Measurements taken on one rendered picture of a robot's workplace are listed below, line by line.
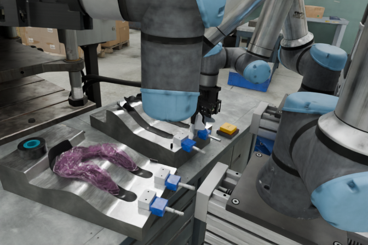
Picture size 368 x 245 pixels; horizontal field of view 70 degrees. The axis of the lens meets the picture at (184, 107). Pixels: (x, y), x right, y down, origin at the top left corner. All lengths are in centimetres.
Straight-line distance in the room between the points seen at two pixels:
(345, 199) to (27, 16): 43
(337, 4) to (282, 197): 671
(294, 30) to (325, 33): 617
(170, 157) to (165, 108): 67
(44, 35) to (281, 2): 470
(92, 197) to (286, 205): 51
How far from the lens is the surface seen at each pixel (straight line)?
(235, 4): 41
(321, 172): 41
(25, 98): 173
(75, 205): 85
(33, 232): 89
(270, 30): 83
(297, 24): 104
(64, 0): 34
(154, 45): 30
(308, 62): 101
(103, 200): 82
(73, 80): 149
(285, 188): 57
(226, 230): 70
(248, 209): 58
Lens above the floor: 145
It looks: 26 degrees down
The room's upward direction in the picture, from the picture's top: 4 degrees clockwise
